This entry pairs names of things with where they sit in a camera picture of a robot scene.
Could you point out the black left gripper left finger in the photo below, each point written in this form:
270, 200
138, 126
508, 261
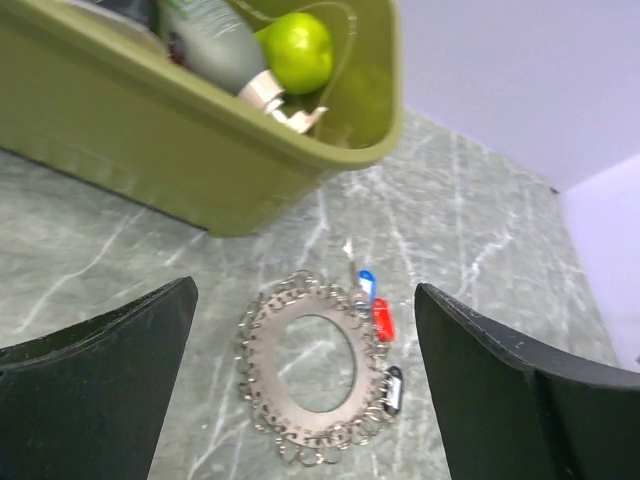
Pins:
89, 401

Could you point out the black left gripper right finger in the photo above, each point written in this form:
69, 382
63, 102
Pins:
511, 407

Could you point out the black key tag on disc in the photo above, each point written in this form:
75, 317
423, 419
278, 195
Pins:
394, 390

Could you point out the red key tag on disc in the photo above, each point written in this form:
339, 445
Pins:
383, 320

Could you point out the blue key tag on disc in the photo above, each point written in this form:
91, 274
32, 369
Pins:
368, 284

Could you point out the olive green plastic bin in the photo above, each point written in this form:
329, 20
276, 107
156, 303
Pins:
81, 97

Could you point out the grey plastic bottle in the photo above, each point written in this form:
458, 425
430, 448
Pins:
210, 39

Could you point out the green apple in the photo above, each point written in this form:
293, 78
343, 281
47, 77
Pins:
299, 51

